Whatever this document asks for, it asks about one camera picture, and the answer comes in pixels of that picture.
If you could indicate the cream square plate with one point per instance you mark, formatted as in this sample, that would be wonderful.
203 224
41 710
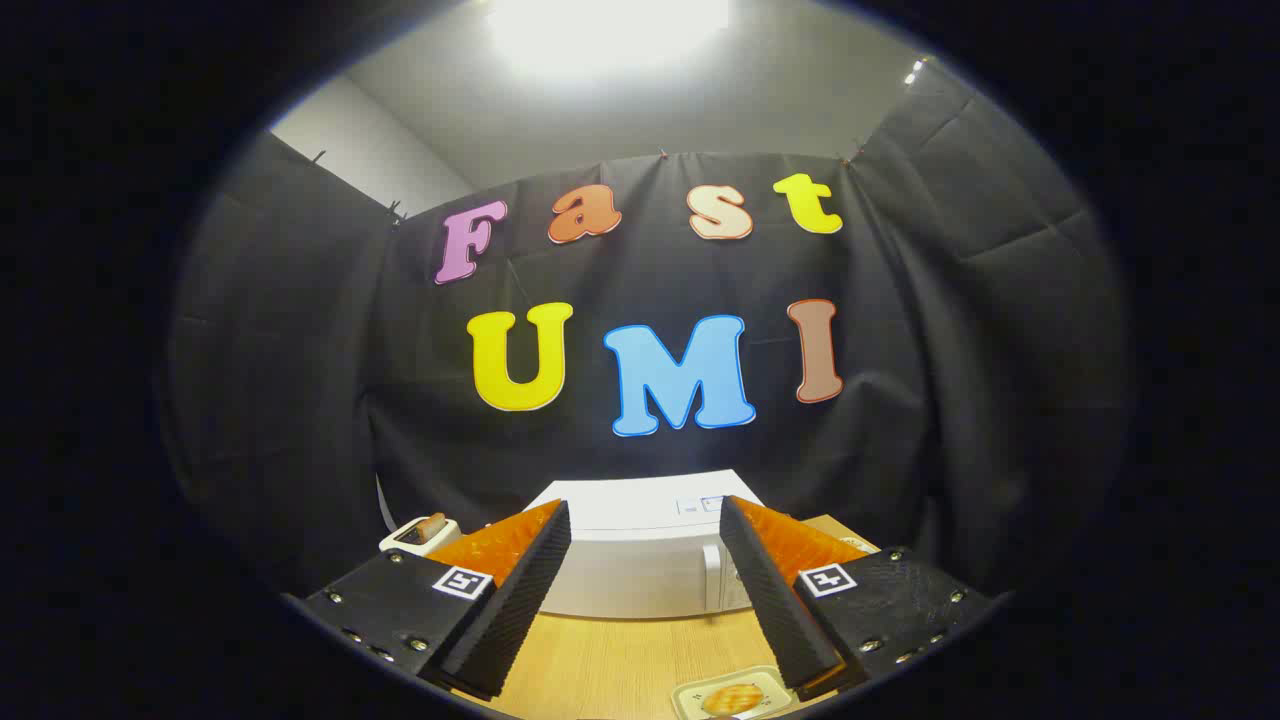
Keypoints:
686 698

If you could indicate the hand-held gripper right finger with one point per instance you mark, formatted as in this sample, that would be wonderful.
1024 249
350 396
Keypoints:
770 600

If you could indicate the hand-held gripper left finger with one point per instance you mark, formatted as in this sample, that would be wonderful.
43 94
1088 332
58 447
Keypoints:
520 590

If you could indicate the white toaster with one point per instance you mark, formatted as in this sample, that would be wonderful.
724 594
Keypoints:
402 540

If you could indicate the white microwave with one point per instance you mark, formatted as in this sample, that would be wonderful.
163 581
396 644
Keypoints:
640 560

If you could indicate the toast slice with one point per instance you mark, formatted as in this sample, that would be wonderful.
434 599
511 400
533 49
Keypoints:
431 526

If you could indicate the black backdrop cloth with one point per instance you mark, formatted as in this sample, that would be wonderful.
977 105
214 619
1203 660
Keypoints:
300 400

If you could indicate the golden bread roll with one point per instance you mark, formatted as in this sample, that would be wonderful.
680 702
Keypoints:
730 699

